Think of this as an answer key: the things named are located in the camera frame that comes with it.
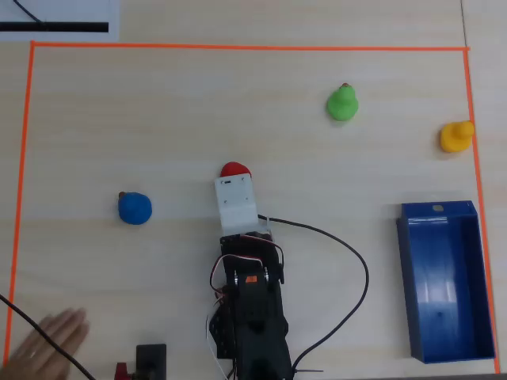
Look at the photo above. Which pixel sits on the person's bare hand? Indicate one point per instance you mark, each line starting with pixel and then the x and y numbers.
pixel 47 348

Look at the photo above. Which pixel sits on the red rubber duck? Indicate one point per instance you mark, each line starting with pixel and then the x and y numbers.
pixel 234 169

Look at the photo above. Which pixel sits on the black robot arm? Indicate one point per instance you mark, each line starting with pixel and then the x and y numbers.
pixel 257 316

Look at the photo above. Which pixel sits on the green rubber duck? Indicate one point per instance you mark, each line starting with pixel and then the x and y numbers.
pixel 342 106

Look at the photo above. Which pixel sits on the blue plastic box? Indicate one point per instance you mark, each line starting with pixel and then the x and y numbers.
pixel 447 285

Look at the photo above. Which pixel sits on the yellow rubber duck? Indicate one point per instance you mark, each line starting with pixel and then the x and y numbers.
pixel 453 137

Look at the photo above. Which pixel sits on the black clamp block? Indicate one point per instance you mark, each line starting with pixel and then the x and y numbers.
pixel 151 358

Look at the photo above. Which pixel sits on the blue toy fruit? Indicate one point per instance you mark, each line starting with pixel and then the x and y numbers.
pixel 134 209

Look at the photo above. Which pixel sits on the orange tape strip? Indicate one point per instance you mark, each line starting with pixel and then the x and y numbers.
pixel 481 198
pixel 24 138
pixel 237 46

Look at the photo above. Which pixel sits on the white sheet with black bar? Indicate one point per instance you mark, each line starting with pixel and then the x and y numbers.
pixel 79 12

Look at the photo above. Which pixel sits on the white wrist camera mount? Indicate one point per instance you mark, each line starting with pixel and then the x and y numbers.
pixel 237 202

